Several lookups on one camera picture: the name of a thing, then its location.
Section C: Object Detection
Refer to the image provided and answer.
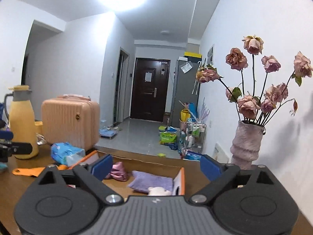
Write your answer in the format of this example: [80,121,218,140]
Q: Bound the cluttered wire storage rack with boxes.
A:
[178,100,211,157]

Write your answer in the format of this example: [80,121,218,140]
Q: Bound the grey metal cabinet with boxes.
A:
[170,56,201,127]

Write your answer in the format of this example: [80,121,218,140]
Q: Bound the blue wet wipes pack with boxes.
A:
[50,142,85,167]

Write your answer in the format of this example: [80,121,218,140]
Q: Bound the pink satin pouch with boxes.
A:
[105,162,128,182]

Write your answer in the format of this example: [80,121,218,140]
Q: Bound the green snack bag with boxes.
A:
[159,132,177,145]

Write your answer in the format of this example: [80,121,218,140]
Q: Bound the dark brown entrance door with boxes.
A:
[130,58,170,122]

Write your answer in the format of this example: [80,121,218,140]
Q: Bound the pink textured vase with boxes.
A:
[230,121,266,170]

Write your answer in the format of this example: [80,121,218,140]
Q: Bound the small blue floor tray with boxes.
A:
[99,127,118,138]

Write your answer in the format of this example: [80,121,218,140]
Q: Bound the red cardboard box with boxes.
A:
[66,149,186,199]

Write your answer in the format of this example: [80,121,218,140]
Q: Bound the peach ribbed suitcase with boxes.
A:
[41,94,100,151]

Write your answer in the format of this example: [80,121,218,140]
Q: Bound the purple fluffy towel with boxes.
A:
[128,171,174,193]

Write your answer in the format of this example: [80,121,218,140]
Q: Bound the dried pink roses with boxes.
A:
[195,35,312,128]

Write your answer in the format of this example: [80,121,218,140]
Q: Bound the yellow thermos jug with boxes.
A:
[4,85,39,160]

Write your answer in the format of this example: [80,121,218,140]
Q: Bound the yellow white plush toy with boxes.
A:
[148,187,172,196]

